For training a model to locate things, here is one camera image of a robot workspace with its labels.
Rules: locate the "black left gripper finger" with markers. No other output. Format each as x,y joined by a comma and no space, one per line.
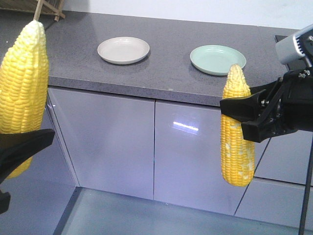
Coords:
17,148
4,201

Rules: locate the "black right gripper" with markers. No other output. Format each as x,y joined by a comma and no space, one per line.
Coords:
295,107

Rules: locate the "speckled yellow corn cob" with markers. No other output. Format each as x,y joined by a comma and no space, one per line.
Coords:
237,154

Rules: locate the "bright yellow corn cob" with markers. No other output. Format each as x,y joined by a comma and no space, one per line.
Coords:
23,81

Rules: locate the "middle grey cabinet door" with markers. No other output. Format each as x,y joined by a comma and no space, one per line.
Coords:
187,167

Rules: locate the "grey cabinet door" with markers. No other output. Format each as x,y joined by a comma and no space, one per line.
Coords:
187,167
109,139

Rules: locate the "left grey cabinet door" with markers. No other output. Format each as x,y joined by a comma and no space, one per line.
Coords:
109,139

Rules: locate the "wooden rack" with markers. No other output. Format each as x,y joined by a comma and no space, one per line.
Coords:
37,7

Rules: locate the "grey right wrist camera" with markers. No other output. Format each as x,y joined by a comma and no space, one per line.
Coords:
297,46

